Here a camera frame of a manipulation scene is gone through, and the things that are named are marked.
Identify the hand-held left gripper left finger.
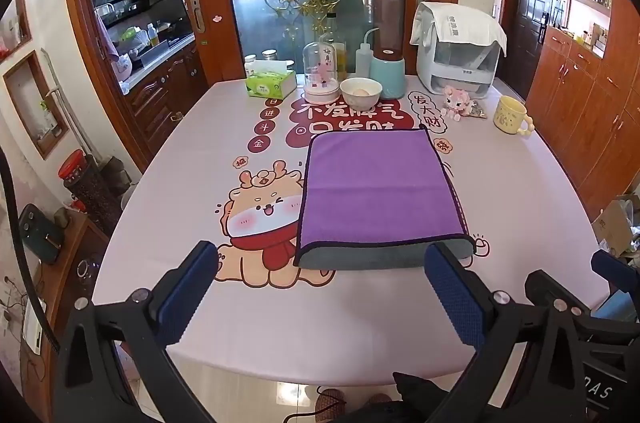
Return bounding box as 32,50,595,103
52,240,221,423

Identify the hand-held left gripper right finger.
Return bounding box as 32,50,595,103
424,242,597,423

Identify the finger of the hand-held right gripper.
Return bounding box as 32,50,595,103
594,291,639,322
591,250,640,300

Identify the purple towel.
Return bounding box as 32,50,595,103
293,128,472,267

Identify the cardboard box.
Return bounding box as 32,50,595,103
590,194,640,259

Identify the pink printed tablecloth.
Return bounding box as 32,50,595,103
91,75,613,388

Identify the wooden side table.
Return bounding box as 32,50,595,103
0,208,110,423

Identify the brown slipper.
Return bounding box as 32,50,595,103
360,394,394,415
317,387,352,420

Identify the dark green device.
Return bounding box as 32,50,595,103
18,203,66,265

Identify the red lid jar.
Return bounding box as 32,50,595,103
57,149,96,196

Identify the yellow mug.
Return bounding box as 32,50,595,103
493,96,535,138

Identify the pink plush doll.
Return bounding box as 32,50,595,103
441,85,476,122

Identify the wooden shelf cabinet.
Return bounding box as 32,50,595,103
525,0,640,221

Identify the white bowl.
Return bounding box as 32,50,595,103
339,77,384,112

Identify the white countertop appliance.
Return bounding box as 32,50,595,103
415,2,497,96

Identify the green tissue box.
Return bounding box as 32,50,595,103
244,70,298,100

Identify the mint green jar brown lid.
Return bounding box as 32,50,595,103
370,48,405,100

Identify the white squeeze bottle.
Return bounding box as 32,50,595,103
355,28,387,80

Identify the glass dome with white base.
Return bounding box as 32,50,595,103
302,41,342,105

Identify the dark entrance door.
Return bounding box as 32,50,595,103
504,0,556,101

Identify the white cover cloth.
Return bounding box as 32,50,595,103
410,1,507,58

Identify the oil bottle with black cap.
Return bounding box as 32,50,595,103
324,12,348,82

